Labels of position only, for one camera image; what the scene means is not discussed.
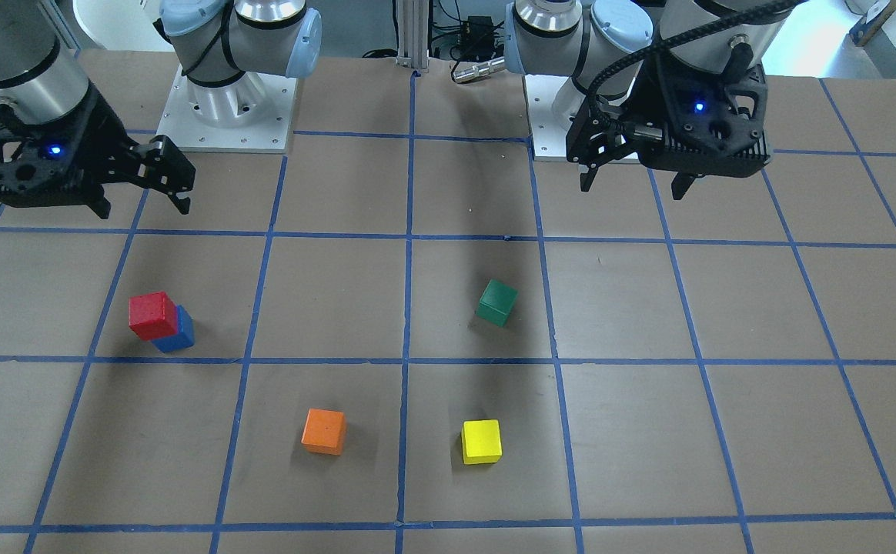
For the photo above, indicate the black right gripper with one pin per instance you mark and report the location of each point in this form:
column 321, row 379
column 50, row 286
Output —
column 98, row 129

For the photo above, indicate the aluminium frame post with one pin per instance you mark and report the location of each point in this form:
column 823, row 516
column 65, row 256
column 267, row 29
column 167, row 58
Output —
column 412, row 27

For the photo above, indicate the yellow wooden block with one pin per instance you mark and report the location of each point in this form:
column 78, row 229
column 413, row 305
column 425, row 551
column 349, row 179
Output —
column 481, row 441

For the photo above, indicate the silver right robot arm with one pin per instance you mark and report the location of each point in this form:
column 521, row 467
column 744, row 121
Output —
column 148, row 38

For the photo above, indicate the blue wooden block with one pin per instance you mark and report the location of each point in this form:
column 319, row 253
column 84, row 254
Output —
column 183, row 338

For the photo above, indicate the red wooden block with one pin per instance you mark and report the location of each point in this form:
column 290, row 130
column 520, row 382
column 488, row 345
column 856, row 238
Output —
column 152, row 316

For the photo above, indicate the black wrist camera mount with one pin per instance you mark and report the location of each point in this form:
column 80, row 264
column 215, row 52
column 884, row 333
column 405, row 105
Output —
column 158, row 165

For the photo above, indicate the orange wooden block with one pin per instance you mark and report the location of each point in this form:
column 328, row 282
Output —
column 324, row 432

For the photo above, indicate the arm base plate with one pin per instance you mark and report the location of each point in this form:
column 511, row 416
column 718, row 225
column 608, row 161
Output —
column 551, row 102
column 253, row 115

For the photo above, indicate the green wooden block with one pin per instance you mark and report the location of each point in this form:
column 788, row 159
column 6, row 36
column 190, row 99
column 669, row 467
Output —
column 496, row 303

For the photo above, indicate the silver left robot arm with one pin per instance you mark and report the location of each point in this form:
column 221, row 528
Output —
column 601, row 46

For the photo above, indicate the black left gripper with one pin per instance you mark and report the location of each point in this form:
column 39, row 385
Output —
column 643, row 98

